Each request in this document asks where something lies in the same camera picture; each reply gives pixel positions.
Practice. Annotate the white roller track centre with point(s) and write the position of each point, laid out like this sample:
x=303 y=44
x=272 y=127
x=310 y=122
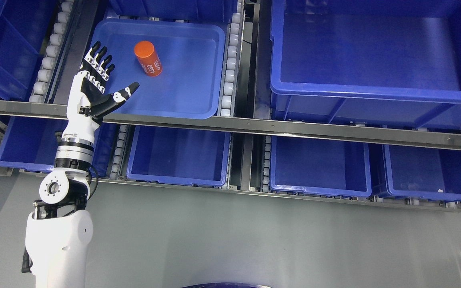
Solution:
x=231 y=63

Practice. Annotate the blue bin behind tray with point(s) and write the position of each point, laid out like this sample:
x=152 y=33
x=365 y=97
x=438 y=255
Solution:
x=192 y=10

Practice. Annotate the large blue bin upper right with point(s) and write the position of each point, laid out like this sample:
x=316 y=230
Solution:
x=377 y=62

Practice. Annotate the shallow blue tray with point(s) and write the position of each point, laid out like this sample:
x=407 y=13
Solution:
x=192 y=58

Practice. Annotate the metal shelf rail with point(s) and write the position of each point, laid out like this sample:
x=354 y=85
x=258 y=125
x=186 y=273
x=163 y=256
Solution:
x=366 y=134
x=133 y=191

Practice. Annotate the white roller track left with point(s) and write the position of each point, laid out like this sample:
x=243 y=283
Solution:
x=51 y=47

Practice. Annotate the blue bin lower far right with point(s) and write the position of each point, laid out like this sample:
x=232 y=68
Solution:
x=415 y=172

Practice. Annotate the white roller track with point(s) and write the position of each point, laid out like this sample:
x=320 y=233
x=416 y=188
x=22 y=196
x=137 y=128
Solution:
x=51 y=47
x=231 y=63

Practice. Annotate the blue bin upper left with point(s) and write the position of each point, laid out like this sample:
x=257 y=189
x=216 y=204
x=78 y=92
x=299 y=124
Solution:
x=23 y=27

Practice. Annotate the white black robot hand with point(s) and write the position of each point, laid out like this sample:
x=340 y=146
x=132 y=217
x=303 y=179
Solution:
x=89 y=102

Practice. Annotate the blue bin lower right centre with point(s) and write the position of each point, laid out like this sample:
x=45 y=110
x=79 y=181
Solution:
x=320 y=167

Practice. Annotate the blue bin lower far left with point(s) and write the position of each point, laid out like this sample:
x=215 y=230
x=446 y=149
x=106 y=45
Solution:
x=30 y=144

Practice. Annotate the metal shelf front rail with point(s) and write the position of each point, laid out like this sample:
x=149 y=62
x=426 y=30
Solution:
x=366 y=134

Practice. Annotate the lower metal shelf rail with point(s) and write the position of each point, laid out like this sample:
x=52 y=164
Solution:
x=133 y=191

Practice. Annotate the orange cylindrical capacitor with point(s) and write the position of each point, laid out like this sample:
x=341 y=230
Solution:
x=148 y=58

